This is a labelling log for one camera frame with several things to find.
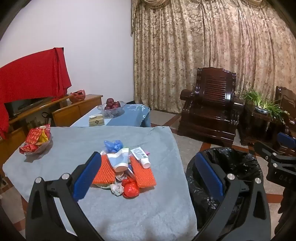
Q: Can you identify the waste bin with black bag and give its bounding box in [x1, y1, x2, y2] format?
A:
[186, 147, 269, 241]

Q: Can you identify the white foam net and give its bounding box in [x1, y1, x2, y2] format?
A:
[110, 182, 123, 196]

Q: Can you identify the wooden television cabinet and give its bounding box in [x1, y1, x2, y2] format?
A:
[0, 94, 103, 163]

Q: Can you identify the blue plastic bag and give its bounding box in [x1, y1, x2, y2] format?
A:
[104, 140, 124, 153]

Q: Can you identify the glass snack bowl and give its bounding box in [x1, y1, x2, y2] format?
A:
[20, 137, 53, 155]

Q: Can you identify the glass fruit bowl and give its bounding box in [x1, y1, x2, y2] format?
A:
[97, 101, 126, 117]

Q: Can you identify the red cloth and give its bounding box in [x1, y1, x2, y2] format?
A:
[0, 47, 72, 139]

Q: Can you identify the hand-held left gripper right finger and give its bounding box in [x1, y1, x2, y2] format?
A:
[195, 152, 271, 241]

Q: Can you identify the television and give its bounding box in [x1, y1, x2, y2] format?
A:
[5, 97, 48, 118]

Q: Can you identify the green potted plant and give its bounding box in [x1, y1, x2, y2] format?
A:
[240, 90, 287, 123]

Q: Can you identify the red plastic bag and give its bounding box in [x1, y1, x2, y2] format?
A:
[121, 178, 140, 198]

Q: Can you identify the blue and white tube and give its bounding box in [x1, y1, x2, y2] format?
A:
[107, 148, 129, 172]

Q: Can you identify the tissue box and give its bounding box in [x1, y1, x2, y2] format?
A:
[89, 114, 105, 127]

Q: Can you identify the large red snack packet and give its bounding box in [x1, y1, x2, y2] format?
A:
[25, 124, 51, 145]

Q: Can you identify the beige patterned curtain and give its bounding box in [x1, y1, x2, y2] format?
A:
[131, 0, 296, 114]

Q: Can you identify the dark wooden side table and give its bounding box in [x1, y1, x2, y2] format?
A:
[238, 104, 287, 146]

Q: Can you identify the grey blanket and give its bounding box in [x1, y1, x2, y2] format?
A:
[3, 126, 198, 241]

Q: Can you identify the black cable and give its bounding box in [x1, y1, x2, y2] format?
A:
[42, 112, 53, 126]

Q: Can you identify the orange foam net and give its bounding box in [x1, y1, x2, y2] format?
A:
[129, 155, 156, 188]
[92, 154, 116, 186]

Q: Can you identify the small white labelled tube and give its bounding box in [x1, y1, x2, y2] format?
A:
[130, 147, 151, 169]

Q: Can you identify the dark wooden armchair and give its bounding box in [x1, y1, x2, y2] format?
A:
[275, 86, 296, 156]
[178, 67, 244, 147]

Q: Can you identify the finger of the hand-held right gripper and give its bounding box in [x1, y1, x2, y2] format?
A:
[254, 141, 279, 161]
[277, 132, 296, 153]

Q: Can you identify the small red snack packet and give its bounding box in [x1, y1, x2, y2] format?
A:
[19, 144, 38, 153]

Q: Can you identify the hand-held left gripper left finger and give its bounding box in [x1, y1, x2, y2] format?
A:
[25, 152, 104, 241]

